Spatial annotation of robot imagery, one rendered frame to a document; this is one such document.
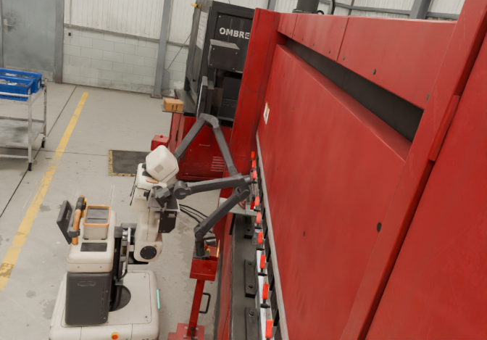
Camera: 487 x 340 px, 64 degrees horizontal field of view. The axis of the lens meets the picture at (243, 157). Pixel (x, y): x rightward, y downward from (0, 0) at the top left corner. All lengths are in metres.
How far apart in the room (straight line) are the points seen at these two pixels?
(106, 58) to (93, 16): 0.90
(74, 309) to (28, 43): 7.56
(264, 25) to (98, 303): 2.31
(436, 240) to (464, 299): 0.04
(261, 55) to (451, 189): 3.07
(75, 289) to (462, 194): 2.44
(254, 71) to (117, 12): 6.34
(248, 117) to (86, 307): 1.89
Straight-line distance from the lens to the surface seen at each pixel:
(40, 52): 9.59
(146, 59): 9.44
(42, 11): 9.47
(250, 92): 3.31
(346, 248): 0.94
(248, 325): 1.98
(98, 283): 2.54
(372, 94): 1.19
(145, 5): 9.31
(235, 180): 2.26
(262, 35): 3.26
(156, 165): 2.32
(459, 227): 0.23
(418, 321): 0.26
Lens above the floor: 2.25
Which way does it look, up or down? 20 degrees down
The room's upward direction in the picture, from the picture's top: 12 degrees clockwise
